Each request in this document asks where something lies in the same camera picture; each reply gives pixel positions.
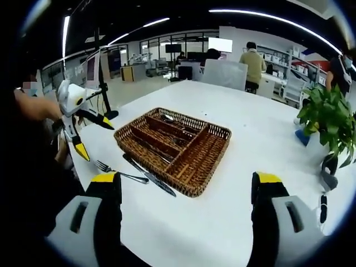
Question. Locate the person's dark clothing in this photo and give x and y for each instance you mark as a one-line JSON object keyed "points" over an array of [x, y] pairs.
{"points": [[36, 172]]}

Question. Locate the white mesh chair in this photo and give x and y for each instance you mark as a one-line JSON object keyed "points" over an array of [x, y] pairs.
{"points": [[294, 89]]}

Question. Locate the small white and black device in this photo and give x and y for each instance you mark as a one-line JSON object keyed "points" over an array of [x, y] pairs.
{"points": [[323, 208]]}

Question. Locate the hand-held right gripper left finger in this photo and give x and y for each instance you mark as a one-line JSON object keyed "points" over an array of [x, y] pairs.
{"points": [[83, 222]]}

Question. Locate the bright white screen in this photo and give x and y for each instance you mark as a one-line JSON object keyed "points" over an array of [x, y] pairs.
{"points": [[220, 45]]}

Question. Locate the small blue object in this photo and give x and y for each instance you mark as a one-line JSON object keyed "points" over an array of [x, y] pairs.
{"points": [[303, 137]]}

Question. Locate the grey and black object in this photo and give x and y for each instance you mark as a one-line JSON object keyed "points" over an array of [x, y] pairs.
{"points": [[329, 178]]}

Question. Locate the white storage shelving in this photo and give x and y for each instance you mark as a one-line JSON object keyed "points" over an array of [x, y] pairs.
{"points": [[292, 65]]}

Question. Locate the ceiling light strip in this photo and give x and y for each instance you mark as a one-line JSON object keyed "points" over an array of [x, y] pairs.
{"points": [[278, 20], [66, 33], [139, 30]]}

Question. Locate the steel spoon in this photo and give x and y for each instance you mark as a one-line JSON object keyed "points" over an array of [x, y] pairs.
{"points": [[167, 118]]}

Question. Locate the green plant in white pot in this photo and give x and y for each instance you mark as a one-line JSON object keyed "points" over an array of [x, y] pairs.
{"points": [[331, 116]]}

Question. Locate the black floor stand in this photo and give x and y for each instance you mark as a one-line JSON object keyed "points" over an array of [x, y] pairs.
{"points": [[103, 83]]}

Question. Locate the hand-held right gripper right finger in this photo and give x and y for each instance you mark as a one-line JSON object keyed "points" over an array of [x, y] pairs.
{"points": [[281, 222]]}

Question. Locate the large white office chair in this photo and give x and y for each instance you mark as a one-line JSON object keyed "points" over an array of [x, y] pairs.
{"points": [[225, 75]]}

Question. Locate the brown wicker utensil storage tray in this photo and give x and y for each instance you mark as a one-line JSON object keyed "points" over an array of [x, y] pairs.
{"points": [[194, 155]]}

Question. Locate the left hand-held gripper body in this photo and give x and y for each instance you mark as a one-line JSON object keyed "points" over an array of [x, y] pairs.
{"points": [[71, 96]]}

